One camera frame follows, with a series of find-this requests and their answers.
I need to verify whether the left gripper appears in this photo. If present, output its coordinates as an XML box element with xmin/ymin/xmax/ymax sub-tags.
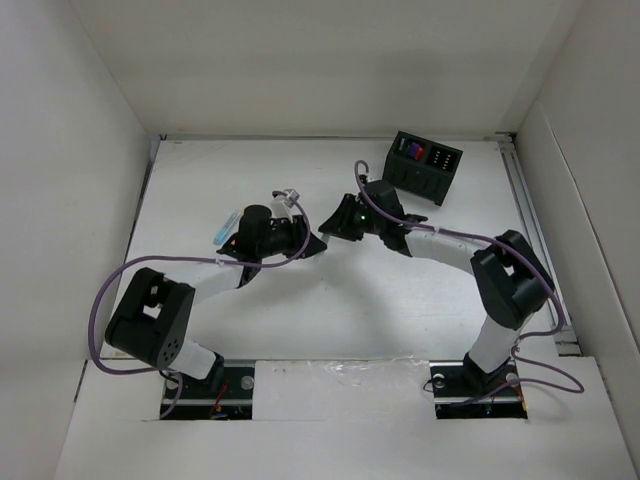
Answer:
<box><xmin>256</xmin><ymin>214</ymin><xmax>325</xmax><ymax>260</ymax></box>

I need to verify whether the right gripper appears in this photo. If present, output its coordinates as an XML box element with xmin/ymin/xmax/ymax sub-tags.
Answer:
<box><xmin>320</xmin><ymin>193</ymin><xmax>385</xmax><ymax>241</ymax></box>

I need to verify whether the blue pastel highlighter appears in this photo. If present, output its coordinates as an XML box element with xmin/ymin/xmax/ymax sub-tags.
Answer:
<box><xmin>213</xmin><ymin>211</ymin><xmax>241</xmax><ymax>246</ymax></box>

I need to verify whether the black purple-capped highlighter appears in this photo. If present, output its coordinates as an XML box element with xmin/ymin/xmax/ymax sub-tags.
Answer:
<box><xmin>406</xmin><ymin>142</ymin><xmax>423</xmax><ymax>160</ymax></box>

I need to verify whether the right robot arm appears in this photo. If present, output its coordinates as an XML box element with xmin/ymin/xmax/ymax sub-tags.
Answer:
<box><xmin>319</xmin><ymin>175</ymin><xmax>555</xmax><ymax>394</ymax></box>

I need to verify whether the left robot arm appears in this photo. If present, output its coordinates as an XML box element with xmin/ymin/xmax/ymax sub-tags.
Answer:
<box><xmin>105</xmin><ymin>205</ymin><xmax>312</xmax><ymax>397</ymax></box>

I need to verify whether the black slotted organizer box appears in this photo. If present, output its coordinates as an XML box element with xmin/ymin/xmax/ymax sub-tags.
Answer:
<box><xmin>382</xmin><ymin>131</ymin><xmax>463</xmax><ymax>206</ymax></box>

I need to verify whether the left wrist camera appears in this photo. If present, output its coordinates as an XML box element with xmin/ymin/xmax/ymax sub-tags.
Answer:
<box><xmin>270</xmin><ymin>189</ymin><xmax>299</xmax><ymax>220</ymax></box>

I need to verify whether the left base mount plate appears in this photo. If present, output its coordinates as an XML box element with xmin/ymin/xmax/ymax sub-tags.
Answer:
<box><xmin>159</xmin><ymin>360</ymin><xmax>256</xmax><ymax>421</ymax></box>

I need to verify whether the base mount plate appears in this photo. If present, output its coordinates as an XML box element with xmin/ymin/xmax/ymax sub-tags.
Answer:
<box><xmin>159</xmin><ymin>360</ymin><xmax>256</xmax><ymax>421</ymax></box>
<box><xmin>423</xmin><ymin>360</ymin><xmax>528</xmax><ymax>420</ymax></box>

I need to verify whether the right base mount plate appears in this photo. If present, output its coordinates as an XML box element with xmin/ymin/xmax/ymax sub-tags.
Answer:
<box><xmin>423</xmin><ymin>360</ymin><xmax>528</xmax><ymax>420</ymax></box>

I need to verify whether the metal rail on right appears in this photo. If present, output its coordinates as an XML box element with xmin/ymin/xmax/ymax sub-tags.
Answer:
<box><xmin>497</xmin><ymin>135</ymin><xmax>583</xmax><ymax>357</ymax></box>

